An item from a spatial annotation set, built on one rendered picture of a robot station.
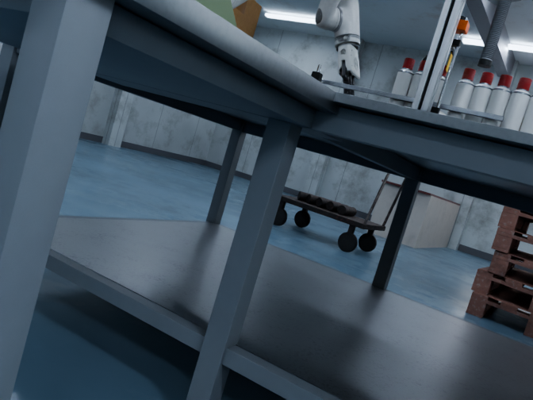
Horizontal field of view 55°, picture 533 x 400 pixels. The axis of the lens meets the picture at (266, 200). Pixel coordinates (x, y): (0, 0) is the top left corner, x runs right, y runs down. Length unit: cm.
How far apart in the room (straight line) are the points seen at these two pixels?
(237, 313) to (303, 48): 1063
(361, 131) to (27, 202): 69
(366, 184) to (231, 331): 927
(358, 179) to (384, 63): 236
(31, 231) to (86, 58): 20
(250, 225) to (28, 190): 64
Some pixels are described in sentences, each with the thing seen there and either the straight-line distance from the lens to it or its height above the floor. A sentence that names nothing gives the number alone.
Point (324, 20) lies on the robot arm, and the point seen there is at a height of 114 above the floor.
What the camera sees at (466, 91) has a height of 101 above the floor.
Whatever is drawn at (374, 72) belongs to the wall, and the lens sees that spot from 1081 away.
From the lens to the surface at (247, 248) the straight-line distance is 116.
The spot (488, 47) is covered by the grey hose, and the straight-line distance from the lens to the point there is 160.
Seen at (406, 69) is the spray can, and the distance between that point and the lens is 172.
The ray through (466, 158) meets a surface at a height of 77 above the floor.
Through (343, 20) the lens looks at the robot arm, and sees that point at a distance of 180.
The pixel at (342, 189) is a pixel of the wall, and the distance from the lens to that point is 1056.
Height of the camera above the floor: 67
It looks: 5 degrees down
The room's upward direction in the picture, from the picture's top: 17 degrees clockwise
